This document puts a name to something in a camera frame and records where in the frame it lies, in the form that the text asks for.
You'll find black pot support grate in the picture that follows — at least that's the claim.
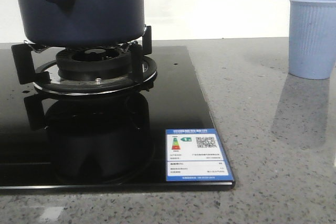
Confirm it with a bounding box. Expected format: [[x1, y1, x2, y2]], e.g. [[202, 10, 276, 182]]
[[11, 26, 157, 96]]

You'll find black round gas burner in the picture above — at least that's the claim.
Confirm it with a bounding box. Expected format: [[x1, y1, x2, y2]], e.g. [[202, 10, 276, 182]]
[[56, 48, 131, 81]]

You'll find light blue ribbed cup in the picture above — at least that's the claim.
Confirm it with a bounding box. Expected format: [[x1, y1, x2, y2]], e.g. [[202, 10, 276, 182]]
[[289, 0, 335, 80]]

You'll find dark blue cooking pot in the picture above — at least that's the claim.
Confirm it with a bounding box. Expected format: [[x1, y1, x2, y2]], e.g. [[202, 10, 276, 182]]
[[18, 0, 145, 48]]

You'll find black glass gas stove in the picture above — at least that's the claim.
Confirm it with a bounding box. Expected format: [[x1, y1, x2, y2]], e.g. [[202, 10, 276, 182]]
[[1, 45, 235, 194]]

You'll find blue energy label sticker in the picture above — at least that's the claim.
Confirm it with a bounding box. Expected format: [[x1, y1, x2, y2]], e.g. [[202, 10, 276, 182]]
[[165, 129, 234, 185]]

